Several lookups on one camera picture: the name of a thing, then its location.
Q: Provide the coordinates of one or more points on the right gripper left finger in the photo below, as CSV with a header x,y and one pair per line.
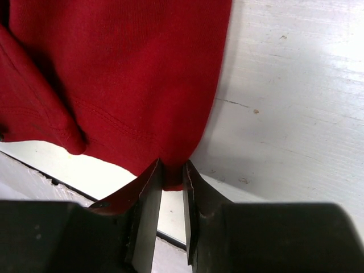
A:
x,y
115,234

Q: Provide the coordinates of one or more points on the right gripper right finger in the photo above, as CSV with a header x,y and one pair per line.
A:
x,y
225,236

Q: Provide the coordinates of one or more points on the red t-shirt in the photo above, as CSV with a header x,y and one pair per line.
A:
x,y
128,82

